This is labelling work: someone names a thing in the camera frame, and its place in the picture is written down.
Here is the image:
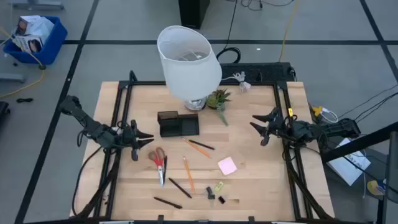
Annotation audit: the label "black mesh desk organizer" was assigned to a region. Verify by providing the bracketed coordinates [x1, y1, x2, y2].
[157, 110, 200, 138]

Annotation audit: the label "red handled scissors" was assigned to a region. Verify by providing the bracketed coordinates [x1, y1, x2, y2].
[147, 146, 167, 187]

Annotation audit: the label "black perforated panel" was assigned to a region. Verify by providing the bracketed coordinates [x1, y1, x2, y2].
[219, 62, 295, 84]

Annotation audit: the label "bundled white lamp cord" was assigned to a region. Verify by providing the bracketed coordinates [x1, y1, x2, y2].
[221, 71, 252, 93]

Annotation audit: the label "black arm base cable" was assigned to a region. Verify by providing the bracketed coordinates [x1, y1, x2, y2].
[72, 146, 103, 216]

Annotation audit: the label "pink sticky note pad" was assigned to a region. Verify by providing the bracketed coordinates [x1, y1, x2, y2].
[217, 156, 238, 176]

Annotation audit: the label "potted succulent plant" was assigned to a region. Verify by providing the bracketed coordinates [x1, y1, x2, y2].
[205, 88, 233, 127]

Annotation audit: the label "black aluminium table frame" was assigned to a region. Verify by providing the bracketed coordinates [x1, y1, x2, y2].
[70, 70, 335, 224]

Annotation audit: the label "orange wooden pencil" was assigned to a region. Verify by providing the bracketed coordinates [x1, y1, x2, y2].
[182, 156, 196, 193]
[182, 138, 211, 159]

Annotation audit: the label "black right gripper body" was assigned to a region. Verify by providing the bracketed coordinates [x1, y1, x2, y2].
[260, 107, 295, 147]

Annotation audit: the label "yellow floor cable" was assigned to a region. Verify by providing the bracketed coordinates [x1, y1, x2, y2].
[0, 26, 46, 99]

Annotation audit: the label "black coiled power cable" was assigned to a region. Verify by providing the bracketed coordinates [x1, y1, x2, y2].
[216, 0, 242, 64]

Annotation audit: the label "black case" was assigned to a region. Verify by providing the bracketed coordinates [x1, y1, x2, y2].
[0, 101, 11, 125]

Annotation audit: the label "white printed cardboard box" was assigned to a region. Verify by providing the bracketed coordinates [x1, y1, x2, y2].
[14, 35, 44, 54]
[14, 14, 55, 44]

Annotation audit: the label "white paper box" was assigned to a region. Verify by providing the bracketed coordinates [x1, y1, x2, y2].
[326, 138, 372, 187]

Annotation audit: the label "grey metal stand foot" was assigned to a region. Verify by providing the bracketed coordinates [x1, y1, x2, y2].
[11, 0, 65, 10]
[0, 73, 26, 83]

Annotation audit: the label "blue plastic bin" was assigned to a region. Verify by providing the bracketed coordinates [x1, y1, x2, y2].
[2, 16, 68, 66]

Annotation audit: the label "white shade silver table lamp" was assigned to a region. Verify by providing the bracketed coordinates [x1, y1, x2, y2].
[156, 24, 223, 112]

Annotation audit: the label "white looped cable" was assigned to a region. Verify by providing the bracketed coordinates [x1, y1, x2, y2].
[320, 107, 339, 124]

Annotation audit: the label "black diagonal beam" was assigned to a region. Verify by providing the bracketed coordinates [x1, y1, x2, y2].
[320, 121, 398, 164]

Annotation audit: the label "black straight floor cable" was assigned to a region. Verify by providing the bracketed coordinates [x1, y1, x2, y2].
[338, 83, 398, 119]

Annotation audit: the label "yellow tape roll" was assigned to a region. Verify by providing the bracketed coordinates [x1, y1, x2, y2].
[366, 179, 387, 197]

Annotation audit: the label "black computer tower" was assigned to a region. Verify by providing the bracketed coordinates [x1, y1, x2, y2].
[178, 0, 211, 30]

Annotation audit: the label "yellow hanging cable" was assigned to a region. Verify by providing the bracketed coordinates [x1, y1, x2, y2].
[279, 0, 300, 62]

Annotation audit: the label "black tangled floor cable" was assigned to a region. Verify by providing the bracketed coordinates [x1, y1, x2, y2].
[225, 0, 295, 11]

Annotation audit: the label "dark grey post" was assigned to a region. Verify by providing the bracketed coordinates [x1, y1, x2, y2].
[381, 130, 398, 224]

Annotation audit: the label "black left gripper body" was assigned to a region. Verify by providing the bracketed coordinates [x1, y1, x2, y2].
[118, 119, 140, 162]

